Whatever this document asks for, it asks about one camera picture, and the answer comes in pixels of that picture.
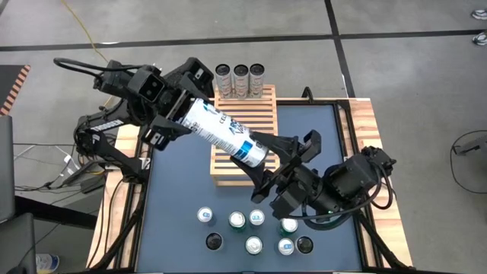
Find slatted wooden shelf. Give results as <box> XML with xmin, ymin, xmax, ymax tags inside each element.
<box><xmin>209</xmin><ymin>84</ymin><xmax>282</xmax><ymax>187</ymax></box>

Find white blue container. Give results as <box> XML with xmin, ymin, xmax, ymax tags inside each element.
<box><xmin>35</xmin><ymin>253</ymin><xmax>61</xmax><ymax>274</ymax></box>

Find yellow cable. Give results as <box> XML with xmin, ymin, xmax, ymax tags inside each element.
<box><xmin>60</xmin><ymin>0</ymin><xmax>110</xmax><ymax>64</ymax></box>

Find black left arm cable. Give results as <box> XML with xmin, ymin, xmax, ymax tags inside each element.
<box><xmin>53</xmin><ymin>56</ymin><xmax>115</xmax><ymax>79</ymax></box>

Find black floor beam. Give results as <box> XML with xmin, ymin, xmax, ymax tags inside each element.
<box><xmin>14</xmin><ymin>194</ymin><xmax>99</xmax><ymax>231</ymax></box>

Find grey equipment case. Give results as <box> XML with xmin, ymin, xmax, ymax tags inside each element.
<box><xmin>0</xmin><ymin>113</ymin><xmax>16</xmax><ymax>225</ymax></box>

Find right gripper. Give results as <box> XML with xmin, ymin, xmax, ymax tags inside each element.
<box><xmin>231</xmin><ymin>129</ymin><xmax>324</xmax><ymax>204</ymax></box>

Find white Celsius can orange print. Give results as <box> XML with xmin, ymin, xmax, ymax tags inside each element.
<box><xmin>248</xmin><ymin>62</ymin><xmax>266</xmax><ymax>99</ymax></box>
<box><xmin>214</xmin><ymin>63</ymin><xmax>233</xmax><ymax>100</ymax></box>
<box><xmin>232</xmin><ymin>63</ymin><xmax>250</xmax><ymax>99</ymax></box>

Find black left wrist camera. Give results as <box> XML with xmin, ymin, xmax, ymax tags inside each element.
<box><xmin>128</xmin><ymin>66</ymin><xmax>169</xmax><ymax>104</ymax></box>

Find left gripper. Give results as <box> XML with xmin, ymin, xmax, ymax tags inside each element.
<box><xmin>138</xmin><ymin>56</ymin><xmax>215</xmax><ymax>150</ymax></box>

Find white Celsius Arctic Vibe can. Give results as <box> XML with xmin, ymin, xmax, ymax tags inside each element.
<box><xmin>205</xmin><ymin>232</ymin><xmax>224</xmax><ymax>252</ymax></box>
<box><xmin>175</xmin><ymin>97</ymin><xmax>270</xmax><ymax>169</ymax></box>
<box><xmin>295</xmin><ymin>235</ymin><xmax>314</xmax><ymax>255</ymax></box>

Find black metal table frame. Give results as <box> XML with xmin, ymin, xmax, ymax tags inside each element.
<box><xmin>86</xmin><ymin>97</ymin><xmax>414</xmax><ymax>274</ymax></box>

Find grey metal stand foot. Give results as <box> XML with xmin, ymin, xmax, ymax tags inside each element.
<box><xmin>454</xmin><ymin>133</ymin><xmax>487</xmax><ymax>156</ymax></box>

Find green Sprite can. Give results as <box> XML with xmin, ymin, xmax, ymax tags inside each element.
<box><xmin>244</xmin><ymin>235</ymin><xmax>264</xmax><ymax>256</ymax></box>
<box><xmin>228</xmin><ymin>211</ymin><xmax>247</xmax><ymax>231</ymax></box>
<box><xmin>280</xmin><ymin>217</ymin><xmax>299</xmax><ymax>236</ymax></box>

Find silver blue Red Bull can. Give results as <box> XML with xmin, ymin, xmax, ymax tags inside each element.
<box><xmin>277</xmin><ymin>237</ymin><xmax>294</xmax><ymax>256</ymax></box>
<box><xmin>248</xmin><ymin>209</ymin><xmax>266</xmax><ymax>228</ymax></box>
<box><xmin>196</xmin><ymin>205</ymin><xmax>215</xmax><ymax>225</ymax></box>

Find dark grey case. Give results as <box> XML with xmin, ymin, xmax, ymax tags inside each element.
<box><xmin>0</xmin><ymin>212</ymin><xmax>38</xmax><ymax>274</ymax></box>

